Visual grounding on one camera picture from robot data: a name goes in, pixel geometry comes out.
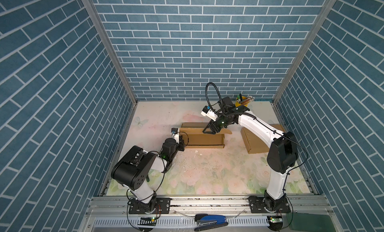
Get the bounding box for cardboard sheet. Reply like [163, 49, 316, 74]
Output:
[180, 123, 232, 149]

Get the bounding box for green box at front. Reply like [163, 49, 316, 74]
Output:
[289, 213, 336, 232]

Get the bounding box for aluminium front rail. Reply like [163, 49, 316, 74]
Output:
[79, 194, 342, 232]

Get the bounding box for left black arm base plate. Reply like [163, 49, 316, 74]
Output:
[128, 198, 171, 215]

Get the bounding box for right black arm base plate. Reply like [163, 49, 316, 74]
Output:
[248, 196, 291, 214]

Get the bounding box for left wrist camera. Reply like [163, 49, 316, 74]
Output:
[171, 128, 180, 143]

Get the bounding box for cardboard box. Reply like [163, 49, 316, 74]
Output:
[241, 123, 285, 154]

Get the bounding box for pens in cup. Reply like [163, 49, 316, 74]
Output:
[236, 93, 255, 106]

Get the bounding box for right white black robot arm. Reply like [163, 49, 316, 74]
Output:
[201, 97, 298, 212]

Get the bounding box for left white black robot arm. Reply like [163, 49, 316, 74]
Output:
[111, 135, 186, 205]

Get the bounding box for blue black stapler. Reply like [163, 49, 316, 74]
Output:
[194, 214, 229, 232]

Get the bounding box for yellow pen cup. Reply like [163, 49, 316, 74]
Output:
[235, 96, 250, 107]

